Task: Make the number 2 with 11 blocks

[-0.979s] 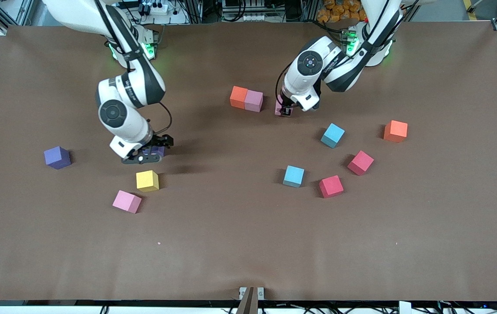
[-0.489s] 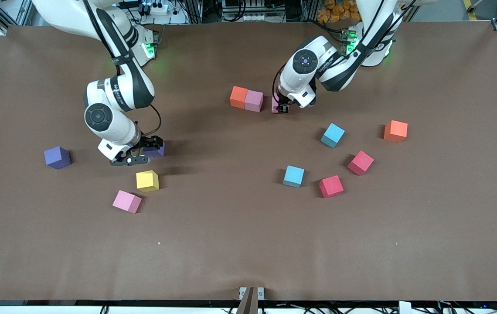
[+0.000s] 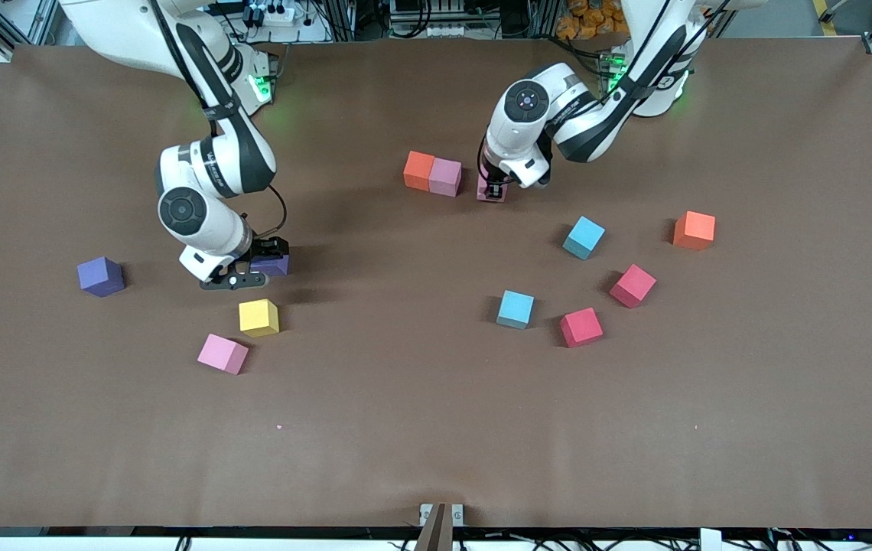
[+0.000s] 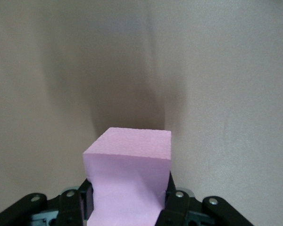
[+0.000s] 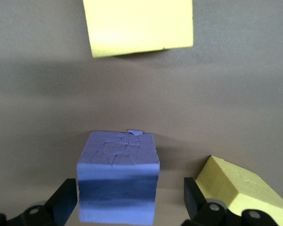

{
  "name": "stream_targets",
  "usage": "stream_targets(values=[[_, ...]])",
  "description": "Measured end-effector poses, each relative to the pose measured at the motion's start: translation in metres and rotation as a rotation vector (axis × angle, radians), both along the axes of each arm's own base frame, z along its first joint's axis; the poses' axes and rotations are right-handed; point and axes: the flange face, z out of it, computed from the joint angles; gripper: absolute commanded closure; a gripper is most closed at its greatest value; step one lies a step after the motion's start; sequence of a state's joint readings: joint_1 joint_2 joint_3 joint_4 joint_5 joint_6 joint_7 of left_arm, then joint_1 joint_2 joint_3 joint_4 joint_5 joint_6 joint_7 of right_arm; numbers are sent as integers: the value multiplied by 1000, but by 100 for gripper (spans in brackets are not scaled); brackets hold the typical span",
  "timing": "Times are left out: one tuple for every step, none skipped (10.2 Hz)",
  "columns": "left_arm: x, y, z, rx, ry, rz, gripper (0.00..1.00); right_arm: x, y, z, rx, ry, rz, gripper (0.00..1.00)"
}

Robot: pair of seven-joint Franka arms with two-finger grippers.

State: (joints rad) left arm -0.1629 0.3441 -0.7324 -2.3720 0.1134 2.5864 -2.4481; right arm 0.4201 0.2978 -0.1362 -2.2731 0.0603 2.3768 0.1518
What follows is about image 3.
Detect pink foam cube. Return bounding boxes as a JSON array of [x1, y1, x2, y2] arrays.
[[197, 334, 249, 375], [476, 172, 510, 203], [428, 158, 463, 198]]

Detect yellow foam cube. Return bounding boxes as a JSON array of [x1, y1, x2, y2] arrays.
[[239, 298, 281, 338]]

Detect orange foam cube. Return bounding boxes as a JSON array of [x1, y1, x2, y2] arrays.
[[403, 150, 435, 192], [672, 211, 717, 251]]

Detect red foam cube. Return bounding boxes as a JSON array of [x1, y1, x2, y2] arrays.
[[609, 264, 657, 309], [559, 308, 604, 348]]

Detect blue foam cube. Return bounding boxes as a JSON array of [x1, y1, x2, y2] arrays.
[[496, 290, 535, 330], [563, 216, 606, 261]]

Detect pile of orange objects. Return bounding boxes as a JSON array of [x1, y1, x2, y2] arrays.
[[556, 0, 632, 41]]

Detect table cover sheet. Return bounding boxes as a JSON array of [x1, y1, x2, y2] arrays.
[[0, 37, 872, 530]]

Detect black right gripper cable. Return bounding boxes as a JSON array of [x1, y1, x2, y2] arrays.
[[241, 184, 289, 240]]

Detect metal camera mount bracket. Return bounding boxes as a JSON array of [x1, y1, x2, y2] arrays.
[[418, 502, 465, 551]]

